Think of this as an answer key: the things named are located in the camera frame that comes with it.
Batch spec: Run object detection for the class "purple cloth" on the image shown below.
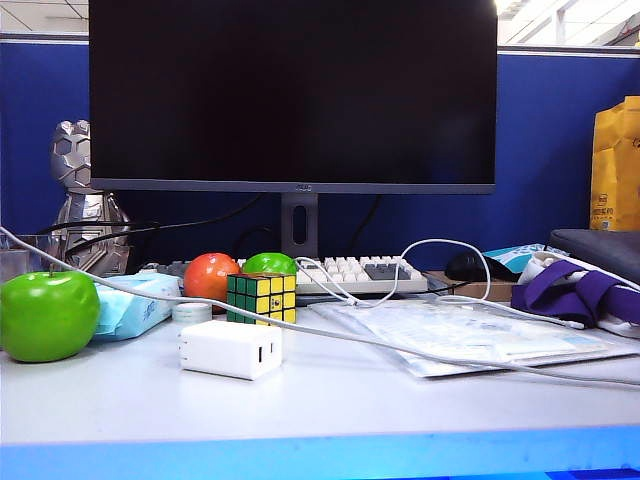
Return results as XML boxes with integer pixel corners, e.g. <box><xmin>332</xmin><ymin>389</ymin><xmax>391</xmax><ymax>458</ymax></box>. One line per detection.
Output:
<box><xmin>510</xmin><ymin>259</ymin><xmax>640</xmax><ymax>329</ymax></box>

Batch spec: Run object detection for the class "clear acrylic box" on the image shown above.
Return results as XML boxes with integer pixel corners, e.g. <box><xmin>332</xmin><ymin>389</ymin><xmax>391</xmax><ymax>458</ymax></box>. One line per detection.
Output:
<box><xmin>0</xmin><ymin>232</ymin><xmax>59</xmax><ymax>284</ymax></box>

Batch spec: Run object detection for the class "black computer monitor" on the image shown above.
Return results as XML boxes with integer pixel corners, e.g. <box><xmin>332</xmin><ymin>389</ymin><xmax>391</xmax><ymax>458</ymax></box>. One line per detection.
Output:
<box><xmin>88</xmin><ymin>0</ymin><xmax>499</xmax><ymax>195</ymax></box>

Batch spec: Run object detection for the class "teal and white packet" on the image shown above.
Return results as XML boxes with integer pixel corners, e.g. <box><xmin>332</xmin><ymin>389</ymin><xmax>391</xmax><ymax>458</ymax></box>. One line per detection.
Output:
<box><xmin>482</xmin><ymin>243</ymin><xmax>571</xmax><ymax>275</ymax></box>

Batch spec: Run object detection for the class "orange-red round fruit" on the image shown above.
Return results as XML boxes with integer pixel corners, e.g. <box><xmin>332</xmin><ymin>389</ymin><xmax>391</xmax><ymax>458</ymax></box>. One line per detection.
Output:
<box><xmin>183</xmin><ymin>252</ymin><xmax>242</xmax><ymax>315</ymax></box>

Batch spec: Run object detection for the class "black computer mouse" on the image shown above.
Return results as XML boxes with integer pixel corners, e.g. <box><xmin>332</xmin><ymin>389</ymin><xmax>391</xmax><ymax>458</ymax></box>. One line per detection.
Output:
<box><xmin>444</xmin><ymin>251</ymin><xmax>521</xmax><ymax>284</ymax></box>

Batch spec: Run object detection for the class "silver robot figurine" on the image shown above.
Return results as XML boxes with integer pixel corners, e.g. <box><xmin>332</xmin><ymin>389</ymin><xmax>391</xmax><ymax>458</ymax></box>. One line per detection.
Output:
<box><xmin>48</xmin><ymin>119</ymin><xmax>132</xmax><ymax>277</ymax></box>

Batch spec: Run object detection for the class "yellow paper bag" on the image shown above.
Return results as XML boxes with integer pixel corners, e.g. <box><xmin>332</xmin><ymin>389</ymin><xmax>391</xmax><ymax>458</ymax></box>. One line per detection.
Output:
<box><xmin>589</xmin><ymin>95</ymin><xmax>640</xmax><ymax>232</ymax></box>

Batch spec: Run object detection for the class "grey monitor stand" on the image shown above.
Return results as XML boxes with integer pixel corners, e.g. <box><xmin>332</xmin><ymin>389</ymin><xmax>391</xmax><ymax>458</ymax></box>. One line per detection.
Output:
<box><xmin>280</xmin><ymin>192</ymin><xmax>320</xmax><ymax>257</ymax></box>

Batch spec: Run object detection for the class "white and grey keyboard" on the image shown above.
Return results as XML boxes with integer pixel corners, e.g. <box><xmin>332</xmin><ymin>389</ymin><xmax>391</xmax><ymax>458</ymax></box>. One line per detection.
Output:
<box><xmin>142</xmin><ymin>254</ymin><xmax>430</xmax><ymax>296</ymax></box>

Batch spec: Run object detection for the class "Rubik's cube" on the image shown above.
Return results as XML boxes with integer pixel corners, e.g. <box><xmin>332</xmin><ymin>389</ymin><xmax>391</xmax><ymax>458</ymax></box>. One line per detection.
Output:
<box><xmin>226</xmin><ymin>272</ymin><xmax>298</xmax><ymax>327</ymax></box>

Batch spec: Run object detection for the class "large green apple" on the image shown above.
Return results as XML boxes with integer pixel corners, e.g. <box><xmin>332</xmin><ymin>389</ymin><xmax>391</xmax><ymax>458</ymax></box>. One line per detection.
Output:
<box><xmin>0</xmin><ymin>264</ymin><xmax>101</xmax><ymax>364</ymax></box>

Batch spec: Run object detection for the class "clear plastic document sleeve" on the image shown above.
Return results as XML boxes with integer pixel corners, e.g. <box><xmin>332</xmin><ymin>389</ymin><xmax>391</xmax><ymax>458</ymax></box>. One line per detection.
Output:
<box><xmin>307</xmin><ymin>294</ymin><xmax>640</xmax><ymax>379</ymax></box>

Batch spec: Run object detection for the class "white Type-C charging cable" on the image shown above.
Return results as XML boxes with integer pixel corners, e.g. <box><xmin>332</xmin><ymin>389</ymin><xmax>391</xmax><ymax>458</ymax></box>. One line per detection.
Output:
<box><xmin>293</xmin><ymin>238</ymin><xmax>586</xmax><ymax>331</ymax></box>

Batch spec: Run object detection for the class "dark grey pouch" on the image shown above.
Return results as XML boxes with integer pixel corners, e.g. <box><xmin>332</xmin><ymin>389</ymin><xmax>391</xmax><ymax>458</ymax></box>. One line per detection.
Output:
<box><xmin>547</xmin><ymin>228</ymin><xmax>640</xmax><ymax>284</ymax></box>

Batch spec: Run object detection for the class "light blue tissue pack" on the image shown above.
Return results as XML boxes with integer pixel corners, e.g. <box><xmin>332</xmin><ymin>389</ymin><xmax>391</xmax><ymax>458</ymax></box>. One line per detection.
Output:
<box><xmin>92</xmin><ymin>272</ymin><xmax>182</xmax><ymax>342</ymax></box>

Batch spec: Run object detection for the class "white charging base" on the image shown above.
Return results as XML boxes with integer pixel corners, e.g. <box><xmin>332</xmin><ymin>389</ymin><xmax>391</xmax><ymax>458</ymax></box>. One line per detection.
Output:
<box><xmin>177</xmin><ymin>320</ymin><xmax>284</xmax><ymax>381</ymax></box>

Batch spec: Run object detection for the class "brown cardboard pad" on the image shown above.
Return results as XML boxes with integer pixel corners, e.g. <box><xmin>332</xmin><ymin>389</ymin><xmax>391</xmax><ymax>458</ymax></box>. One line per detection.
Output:
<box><xmin>424</xmin><ymin>269</ymin><xmax>519</xmax><ymax>303</ymax></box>

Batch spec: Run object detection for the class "white fabric bundle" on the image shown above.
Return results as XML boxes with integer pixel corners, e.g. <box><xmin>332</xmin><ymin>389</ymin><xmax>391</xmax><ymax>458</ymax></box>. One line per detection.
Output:
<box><xmin>517</xmin><ymin>249</ymin><xmax>640</xmax><ymax>339</ymax></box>

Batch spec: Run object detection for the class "small green apple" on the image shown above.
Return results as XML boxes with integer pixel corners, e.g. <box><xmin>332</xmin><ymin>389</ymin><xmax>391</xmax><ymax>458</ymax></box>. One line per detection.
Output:
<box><xmin>241</xmin><ymin>252</ymin><xmax>299</xmax><ymax>277</ymax></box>

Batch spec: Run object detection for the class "black monitor cable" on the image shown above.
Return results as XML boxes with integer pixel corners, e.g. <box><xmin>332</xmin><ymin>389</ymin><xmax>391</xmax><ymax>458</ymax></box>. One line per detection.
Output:
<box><xmin>33</xmin><ymin>194</ymin><xmax>264</xmax><ymax>257</ymax></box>
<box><xmin>349</xmin><ymin>194</ymin><xmax>384</xmax><ymax>242</ymax></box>
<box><xmin>233</xmin><ymin>225</ymin><xmax>277</xmax><ymax>257</ymax></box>

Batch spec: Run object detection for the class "clear tape roll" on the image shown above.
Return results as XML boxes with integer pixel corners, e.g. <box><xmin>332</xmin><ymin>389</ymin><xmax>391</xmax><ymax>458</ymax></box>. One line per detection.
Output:
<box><xmin>171</xmin><ymin>302</ymin><xmax>213</xmax><ymax>324</ymax></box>

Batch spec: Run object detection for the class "long white cable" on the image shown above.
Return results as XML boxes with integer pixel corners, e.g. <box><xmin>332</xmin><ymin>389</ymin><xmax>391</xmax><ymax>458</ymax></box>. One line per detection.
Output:
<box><xmin>0</xmin><ymin>225</ymin><xmax>640</xmax><ymax>391</ymax></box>

